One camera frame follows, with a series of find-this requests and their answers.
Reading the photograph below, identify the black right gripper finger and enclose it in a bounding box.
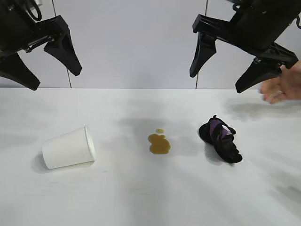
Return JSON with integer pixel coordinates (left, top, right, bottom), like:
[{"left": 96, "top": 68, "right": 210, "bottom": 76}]
[
  {"left": 235, "top": 57, "right": 283, "bottom": 94},
  {"left": 189, "top": 32, "right": 217, "bottom": 78}
]

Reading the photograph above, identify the white paper cup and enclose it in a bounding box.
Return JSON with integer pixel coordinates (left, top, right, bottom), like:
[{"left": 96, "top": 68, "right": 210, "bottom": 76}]
[{"left": 41, "top": 125, "right": 97, "bottom": 170}]

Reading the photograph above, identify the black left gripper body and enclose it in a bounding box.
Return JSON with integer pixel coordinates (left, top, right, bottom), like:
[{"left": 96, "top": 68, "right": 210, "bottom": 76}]
[{"left": 0, "top": 0, "right": 71, "bottom": 59}]

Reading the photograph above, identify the black and purple cloth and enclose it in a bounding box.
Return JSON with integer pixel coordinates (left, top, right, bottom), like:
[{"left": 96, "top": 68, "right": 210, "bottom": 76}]
[{"left": 198, "top": 114, "right": 243, "bottom": 163}]

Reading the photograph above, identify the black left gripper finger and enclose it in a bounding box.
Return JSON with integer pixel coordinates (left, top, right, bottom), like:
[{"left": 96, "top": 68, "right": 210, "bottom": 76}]
[
  {"left": 43, "top": 32, "right": 83, "bottom": 77},
  {"left": 0, "top": 53, "right": 40, "bottom": 91}
]

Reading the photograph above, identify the bare human hand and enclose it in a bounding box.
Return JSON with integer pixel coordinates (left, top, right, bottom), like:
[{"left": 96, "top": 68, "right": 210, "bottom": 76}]
[{"left": 260, "top": 60, "right": 301, "bottom": 105}]

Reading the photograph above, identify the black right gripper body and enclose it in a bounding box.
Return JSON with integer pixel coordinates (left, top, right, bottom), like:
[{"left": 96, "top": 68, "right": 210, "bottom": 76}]
[{"left": 192, "top": 0, "right": 301, "bottom": 70}]

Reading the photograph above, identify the thin dark hanging cable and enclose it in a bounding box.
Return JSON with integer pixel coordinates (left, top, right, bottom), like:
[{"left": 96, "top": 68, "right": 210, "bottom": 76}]
[{"left": 51, "top": 0, "right": 72, "bottom": 89}]

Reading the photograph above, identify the brown liquid spill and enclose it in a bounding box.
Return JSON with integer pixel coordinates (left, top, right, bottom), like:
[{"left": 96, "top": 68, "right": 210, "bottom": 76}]
[{"left": 147, "top": 128, "right": 172, "bottom": 156}]

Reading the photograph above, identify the black camera cable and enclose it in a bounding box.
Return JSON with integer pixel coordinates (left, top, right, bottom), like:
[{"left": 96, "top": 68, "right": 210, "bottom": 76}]
[{"left": 25, "top": 0, "right": 41, "bottom": 21}]

